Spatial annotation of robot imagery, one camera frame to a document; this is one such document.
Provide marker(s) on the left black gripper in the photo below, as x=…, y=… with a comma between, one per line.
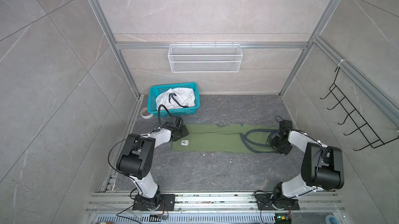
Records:
x=185, y=131

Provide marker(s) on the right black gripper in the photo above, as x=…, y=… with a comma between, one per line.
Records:
x=286, y=151

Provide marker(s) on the green tank top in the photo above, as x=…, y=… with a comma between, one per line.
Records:
x=233, y=138

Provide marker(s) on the teal plastic basket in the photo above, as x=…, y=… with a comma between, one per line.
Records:
x=155, y=91

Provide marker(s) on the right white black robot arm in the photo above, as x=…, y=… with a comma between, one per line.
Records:
x=322, y=169

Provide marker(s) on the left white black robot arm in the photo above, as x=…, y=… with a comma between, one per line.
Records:
x=136, y=157

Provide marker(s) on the white tank top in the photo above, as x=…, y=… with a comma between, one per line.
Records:
x=176, y=98

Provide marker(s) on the roll of tape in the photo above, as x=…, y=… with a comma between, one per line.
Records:
x=145, y=114

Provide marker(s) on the blue tape roll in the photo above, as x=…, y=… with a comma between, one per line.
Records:
x=331, y=219

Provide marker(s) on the white wire mesh shelf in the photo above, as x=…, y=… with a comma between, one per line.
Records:
x=196, y=58

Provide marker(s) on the black wire hook rack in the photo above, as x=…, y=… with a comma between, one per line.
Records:
x=361, y=125

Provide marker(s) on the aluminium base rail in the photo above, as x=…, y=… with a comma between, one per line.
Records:
x=211, y=208

